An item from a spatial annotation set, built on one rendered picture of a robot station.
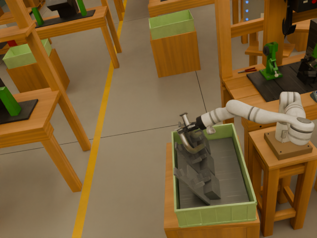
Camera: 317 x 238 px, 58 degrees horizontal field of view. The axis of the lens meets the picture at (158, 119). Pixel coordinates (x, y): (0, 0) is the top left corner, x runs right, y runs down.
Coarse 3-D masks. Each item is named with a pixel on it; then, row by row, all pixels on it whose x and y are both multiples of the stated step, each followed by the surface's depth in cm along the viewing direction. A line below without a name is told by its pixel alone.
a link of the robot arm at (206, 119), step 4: (208, 112) 146; (204, 116) 145; (208, 116) 144; (204, 120) 144; (208, 120) 143; (212, 120) 143; (204, 124) 145; (208, 124) 144; (212, 124) 144; (208, 128) 144; (212, 128) 147; (208, 132) 143; (212, 132) 144
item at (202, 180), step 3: (198, 174) 162; (201, 174) 161; (198, 177) 159; (201, 177) 159; (207, 177) 157; (192, 180) 150; (195, 180) 151; (201, 180) 159; (204, 180) 158; (207, 180) 157; (192, 183) 150; (195, 183) 150; (198, 183) 149; (201, 183) 148; (204, 183) 150; (195, 186) 150; (198, 186) 149; (201, 186) 148
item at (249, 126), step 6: (300, 96) 203; (306, 96) 202; (270, 102) 205; (276, 102) 203; (306, 102) 197; (312, 102) 196; (264, 108) 201; (270, 108) 200; (276, 108) 199; (306, 108) 196; (312, 108) 197; (306, 114) 199; (312, 114) 200; (246, 120) 200; (246, 126) 203; (252, 126) 200; (258, 126) 201; (264, 126) 201; (270, 126) 202
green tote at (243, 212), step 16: (224, 128) 189; (176, 160) 188; (240, 160) 171; (176, 192) 159; (176, 208) 147; (192, 208) 145; (208, 208) 143; (224, 208) 144; (240, 208) 144; (192, 224) 154; (208, 224) 153
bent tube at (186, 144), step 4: (176, 128) 152; (180, 128) 153; (180, 136) 153; (184, 136) 153; (184, 140) 152; (184, 144) 152; (188, 144) 153; (200, 144) 169; (188, 148) 153; (192, 148) 155; (196, 148) 160; (200, 148) 165; (192, 152) 155; (196, 152) 158
